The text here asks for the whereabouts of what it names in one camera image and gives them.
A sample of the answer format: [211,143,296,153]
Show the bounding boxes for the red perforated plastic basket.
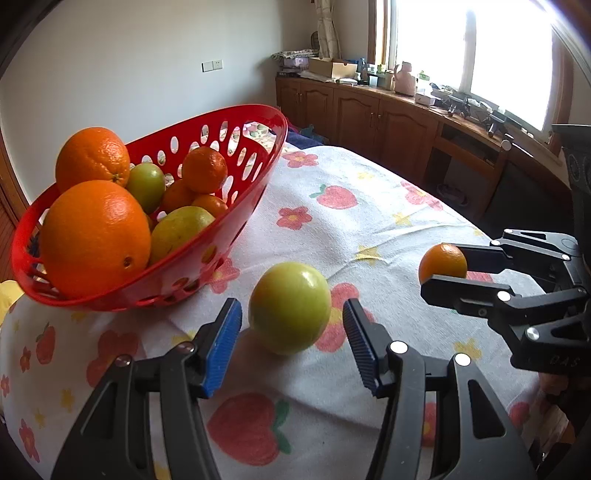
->
[10,104,289,312]

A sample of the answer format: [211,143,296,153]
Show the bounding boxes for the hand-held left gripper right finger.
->
[342,298,539,480]

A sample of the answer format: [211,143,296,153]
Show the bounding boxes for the black metal tools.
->
[434,85,525,139]

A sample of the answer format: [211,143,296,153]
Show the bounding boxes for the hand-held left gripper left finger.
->
[50,298,243,480]

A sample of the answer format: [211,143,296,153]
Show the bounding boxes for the wooden cabinet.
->
[276,76,573,241]

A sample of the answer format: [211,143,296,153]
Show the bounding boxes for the floral printed blanket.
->
[0,138,573,480]

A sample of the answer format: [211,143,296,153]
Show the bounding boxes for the small tangerine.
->
[181,146,228,195]
[191,194,229,219]
[419,243,468,284]
[161,180,197,213]

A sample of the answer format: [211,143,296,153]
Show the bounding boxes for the wooden slatted headboard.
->
[0,134,29,283]

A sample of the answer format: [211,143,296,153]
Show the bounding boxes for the pink jug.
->
[394,61,418,97]

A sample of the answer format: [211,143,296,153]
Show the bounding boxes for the blue cloth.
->
[288,124,331,149]

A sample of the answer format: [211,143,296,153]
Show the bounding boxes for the patterned beige curtain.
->
[311,0,343,59]

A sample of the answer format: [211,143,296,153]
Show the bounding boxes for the yellow plush toy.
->
[0,279,24,325]

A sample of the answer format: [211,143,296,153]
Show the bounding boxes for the yellow-green round fruit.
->
[148,206,217,266]

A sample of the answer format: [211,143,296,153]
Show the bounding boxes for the large orange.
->
[55,127,131,192]
[41,180,152,300]

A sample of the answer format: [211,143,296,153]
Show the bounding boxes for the wooden framed window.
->
[369,0,575,136]

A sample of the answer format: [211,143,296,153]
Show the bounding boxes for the stack of papers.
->
[271,48,320,75]

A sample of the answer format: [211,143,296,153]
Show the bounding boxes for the cardboard box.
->
[308,58,359,79]

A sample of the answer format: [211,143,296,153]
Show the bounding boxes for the large green round fruit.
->
[248,261,332,355]

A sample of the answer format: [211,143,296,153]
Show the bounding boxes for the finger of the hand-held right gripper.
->
[420,274,591,345]
[455,229,581,289]

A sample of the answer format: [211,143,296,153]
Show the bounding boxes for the person's right hand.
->
[539,370,574,418]

